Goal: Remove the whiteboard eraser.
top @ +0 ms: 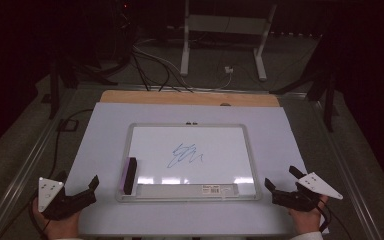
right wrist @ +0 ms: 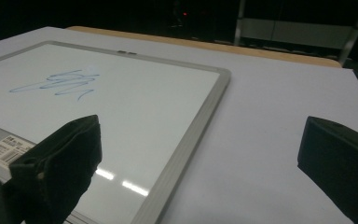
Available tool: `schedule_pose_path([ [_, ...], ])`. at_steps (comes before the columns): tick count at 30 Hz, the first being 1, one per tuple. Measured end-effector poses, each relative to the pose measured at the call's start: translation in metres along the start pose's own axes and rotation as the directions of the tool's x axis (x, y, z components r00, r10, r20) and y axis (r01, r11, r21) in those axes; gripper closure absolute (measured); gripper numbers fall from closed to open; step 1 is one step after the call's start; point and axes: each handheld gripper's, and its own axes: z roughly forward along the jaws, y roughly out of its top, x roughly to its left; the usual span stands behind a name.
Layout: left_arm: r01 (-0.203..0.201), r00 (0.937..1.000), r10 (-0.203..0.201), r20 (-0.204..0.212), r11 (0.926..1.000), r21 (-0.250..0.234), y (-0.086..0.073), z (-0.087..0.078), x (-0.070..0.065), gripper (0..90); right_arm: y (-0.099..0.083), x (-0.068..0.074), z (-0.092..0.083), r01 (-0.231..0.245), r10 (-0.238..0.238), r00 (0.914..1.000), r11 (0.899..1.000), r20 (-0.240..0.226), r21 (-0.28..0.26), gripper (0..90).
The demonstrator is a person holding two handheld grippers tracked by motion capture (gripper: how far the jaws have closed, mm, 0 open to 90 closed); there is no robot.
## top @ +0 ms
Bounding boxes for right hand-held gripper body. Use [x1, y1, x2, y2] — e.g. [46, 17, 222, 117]
[272, 171, 344, 213]

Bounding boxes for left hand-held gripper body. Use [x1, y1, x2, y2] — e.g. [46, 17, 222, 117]
[37, 176, 98, 222]

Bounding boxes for black and purple whiteboard eraser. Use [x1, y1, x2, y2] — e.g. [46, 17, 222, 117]
[122, 156, 139, 196]

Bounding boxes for grey framed whiteboard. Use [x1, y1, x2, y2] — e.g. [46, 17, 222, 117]
[115, 122, 262, 203]

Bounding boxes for person's left hand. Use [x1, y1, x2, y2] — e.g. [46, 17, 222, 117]
[31, 199, 82, 240]

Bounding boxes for person's right hand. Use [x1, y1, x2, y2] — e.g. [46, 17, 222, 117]
[287, 195, 330, 236]

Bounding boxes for black square floor plate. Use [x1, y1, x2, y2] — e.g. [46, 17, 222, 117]
[56, 118, 80, 132]

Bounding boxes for white table sheet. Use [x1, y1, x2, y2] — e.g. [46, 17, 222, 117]
[64, 101, 330, 238]

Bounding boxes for black tripod stand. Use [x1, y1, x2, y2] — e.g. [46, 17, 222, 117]
[46, 58, 118, 120]
[269, 59, 339, 133]

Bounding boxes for grey metal stand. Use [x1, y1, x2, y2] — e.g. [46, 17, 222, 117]
[179, 0, 278, 82]

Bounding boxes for black cable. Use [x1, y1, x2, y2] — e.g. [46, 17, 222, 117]
[315, 195, 353, 240]
[27, 199, 50, 240]
[47, 108, 95, 179]

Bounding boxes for metal floor rail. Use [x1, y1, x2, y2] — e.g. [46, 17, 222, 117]
[0, 87, 78, 240]
[308, 96, 383, 240]

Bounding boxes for black floor cables bundle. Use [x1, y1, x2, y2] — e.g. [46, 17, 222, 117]
[130, 49, 194, 93]

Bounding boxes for white cable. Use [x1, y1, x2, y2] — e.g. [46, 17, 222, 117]
[132, 39, 233, 92]

